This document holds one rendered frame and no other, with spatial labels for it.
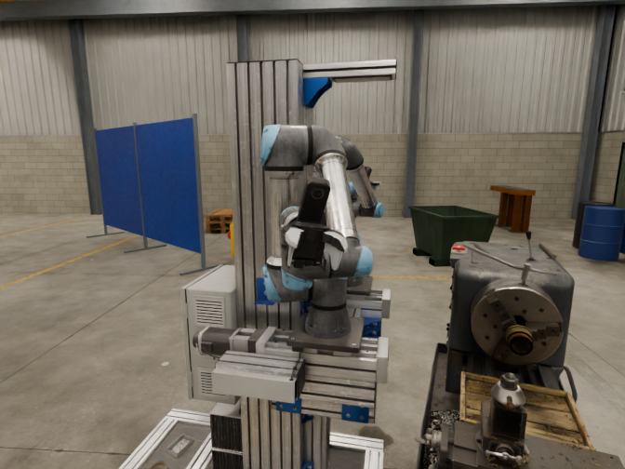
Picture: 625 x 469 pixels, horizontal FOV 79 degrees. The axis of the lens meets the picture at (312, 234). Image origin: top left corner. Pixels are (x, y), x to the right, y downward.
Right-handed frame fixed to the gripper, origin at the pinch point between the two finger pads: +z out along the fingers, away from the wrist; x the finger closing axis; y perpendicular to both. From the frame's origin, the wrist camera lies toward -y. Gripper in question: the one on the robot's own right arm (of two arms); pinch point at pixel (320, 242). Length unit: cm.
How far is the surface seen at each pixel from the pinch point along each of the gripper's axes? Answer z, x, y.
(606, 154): -847, -929, -150
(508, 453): -14, -57, 50
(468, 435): -25, -54, 54
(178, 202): -584, 120, 75
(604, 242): -482, -589, 48
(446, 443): -23, -47, 55
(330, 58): -1068, -182, -317
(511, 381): -18, -56, 33
